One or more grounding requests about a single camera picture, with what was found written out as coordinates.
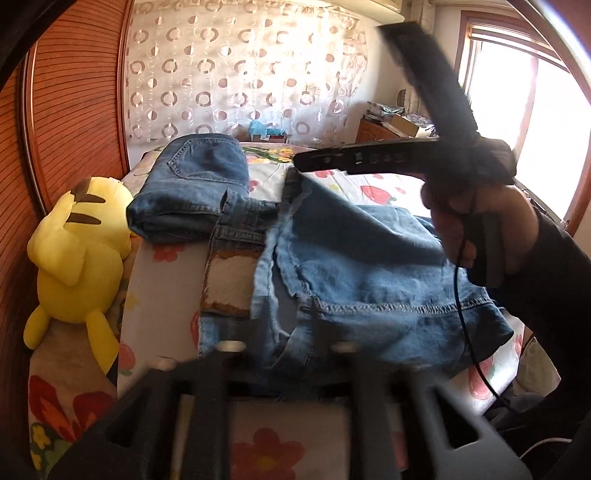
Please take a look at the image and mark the window with wooden frame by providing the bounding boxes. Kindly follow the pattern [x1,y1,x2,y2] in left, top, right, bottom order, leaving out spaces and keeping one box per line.
[456,10,590,225]

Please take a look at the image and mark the light blue denim jeans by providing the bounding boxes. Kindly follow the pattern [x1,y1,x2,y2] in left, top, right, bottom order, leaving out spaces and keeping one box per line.
[197,170,513,376]

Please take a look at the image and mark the blue item behind bed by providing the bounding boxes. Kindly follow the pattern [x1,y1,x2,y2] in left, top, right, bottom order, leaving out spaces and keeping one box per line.
[247,120,288,143]

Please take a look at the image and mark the yellow Pikachu plush toy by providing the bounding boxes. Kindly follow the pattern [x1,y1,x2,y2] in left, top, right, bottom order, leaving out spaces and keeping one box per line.
[23,177,133,373]

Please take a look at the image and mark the person's right forearm dark sleeve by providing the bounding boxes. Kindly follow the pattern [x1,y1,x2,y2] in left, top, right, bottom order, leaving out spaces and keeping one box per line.
[485,214,590,479]

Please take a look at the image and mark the white circle-patterned curtain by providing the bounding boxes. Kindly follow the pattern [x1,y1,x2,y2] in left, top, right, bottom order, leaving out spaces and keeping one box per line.
[125,1,368,146]

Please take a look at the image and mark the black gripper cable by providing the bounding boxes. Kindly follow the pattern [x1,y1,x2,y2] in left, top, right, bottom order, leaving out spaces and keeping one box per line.
[452,193,523,414]

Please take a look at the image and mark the person's right hand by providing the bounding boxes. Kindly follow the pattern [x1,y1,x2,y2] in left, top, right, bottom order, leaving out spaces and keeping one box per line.
[422,183,539,274]

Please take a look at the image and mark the cardboard box on sideboard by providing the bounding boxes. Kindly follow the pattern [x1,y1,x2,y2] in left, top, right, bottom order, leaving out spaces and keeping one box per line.
[383,114,433,138]

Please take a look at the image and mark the dark blue jeans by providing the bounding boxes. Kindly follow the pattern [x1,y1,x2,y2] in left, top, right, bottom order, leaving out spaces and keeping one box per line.
[126,133,253,245]

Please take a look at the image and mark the floral bed sheet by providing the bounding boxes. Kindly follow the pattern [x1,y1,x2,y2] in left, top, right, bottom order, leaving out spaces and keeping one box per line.
[28,143,525,479]

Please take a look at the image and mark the brown wooden sideboard cabinet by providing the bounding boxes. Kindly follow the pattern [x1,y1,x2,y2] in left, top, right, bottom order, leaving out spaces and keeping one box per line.
[356,118,401,143]

